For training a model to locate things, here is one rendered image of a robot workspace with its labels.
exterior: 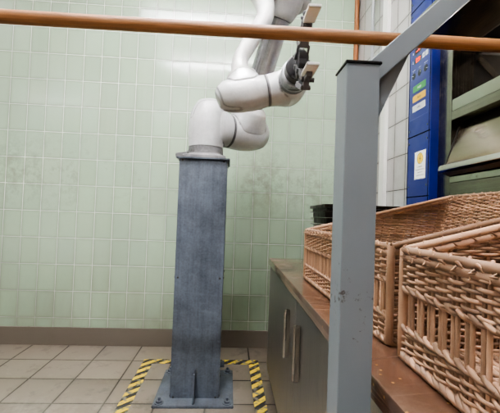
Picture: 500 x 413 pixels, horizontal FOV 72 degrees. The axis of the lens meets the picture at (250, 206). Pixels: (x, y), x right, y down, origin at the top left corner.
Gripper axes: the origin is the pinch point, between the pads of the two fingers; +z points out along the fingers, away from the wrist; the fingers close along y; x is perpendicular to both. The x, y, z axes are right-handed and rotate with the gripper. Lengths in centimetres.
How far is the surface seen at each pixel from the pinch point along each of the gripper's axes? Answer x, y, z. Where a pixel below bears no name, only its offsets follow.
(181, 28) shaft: 30.2, 1.1, 1.7
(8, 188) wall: 143, 32, -122
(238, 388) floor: 11, 119, -76
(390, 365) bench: -4, 61, 34
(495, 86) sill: -55, 4, -13
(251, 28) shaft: 14.6, 0.2, 2.0
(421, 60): -52, -18, -46
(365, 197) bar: 2, 40, 40
